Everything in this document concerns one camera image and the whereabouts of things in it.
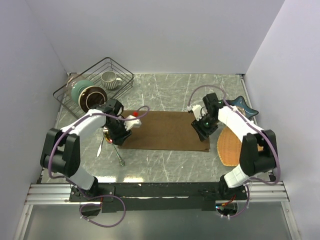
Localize silver fork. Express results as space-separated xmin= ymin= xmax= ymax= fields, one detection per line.
xmin=96 ymin=127 xmax=109 ymax=157

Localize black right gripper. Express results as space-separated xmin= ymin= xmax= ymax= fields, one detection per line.
xmin=191 ymin=113 xmax=219 ymax=142

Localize brown ceramic bowl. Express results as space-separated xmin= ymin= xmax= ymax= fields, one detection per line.
xmin=78 ymin=85 xmax=108 ymax=113

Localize orange woven placemat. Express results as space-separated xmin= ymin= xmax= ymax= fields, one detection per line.
xmin=216 ymin=126 xmax=265 ymax=167

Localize striped ceramic mug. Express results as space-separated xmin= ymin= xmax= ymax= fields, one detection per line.
xmin=100 ymin=71 xmax=123 ymax=91

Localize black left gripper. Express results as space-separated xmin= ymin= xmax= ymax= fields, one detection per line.
xmin=104 ymin=118 xmax=132 ymax=146

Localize clear glass jar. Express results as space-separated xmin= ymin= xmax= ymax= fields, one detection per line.
xmin=64 ymin=73 xmax=82 ymax=94

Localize iridescent spoon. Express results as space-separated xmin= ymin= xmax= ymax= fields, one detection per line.
xmin=104 ymin=132 xmax=126 ymax=167

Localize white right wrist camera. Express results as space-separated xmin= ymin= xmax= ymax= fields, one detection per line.
xmin=187 ymin=104 xmax=207 ymax=121

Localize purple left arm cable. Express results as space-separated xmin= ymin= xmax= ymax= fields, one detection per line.
xmin=47 ymin=105 xmax=151 ymax=228

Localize blue star-shaped dish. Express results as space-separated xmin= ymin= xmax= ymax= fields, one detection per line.
xmin=227 ymin=96 xmax=259 ymax=120

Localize green ceramic bowl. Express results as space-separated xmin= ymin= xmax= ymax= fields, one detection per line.
xmin=71 ymin=79 xmax=94 ymax=105

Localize brown cloth napkin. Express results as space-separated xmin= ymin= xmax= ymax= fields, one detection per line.
xmin=120 ymin=111 xmax=210 ymax=152

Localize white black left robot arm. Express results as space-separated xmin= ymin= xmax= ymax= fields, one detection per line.
xmin=40 ymin=98 xmax=132 ymax=201

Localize black wire dish rack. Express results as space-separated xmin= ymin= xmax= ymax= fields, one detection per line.
xmin=52 ymin=57 xmax=135 ymax=119

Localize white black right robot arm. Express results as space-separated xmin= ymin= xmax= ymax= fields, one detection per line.
xmin=187 ymin=93 xmax=279 ymax=200

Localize aluminium frame rail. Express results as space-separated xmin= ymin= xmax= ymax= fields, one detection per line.
xmin=24 ymin=182 xmax=290 ymax=205

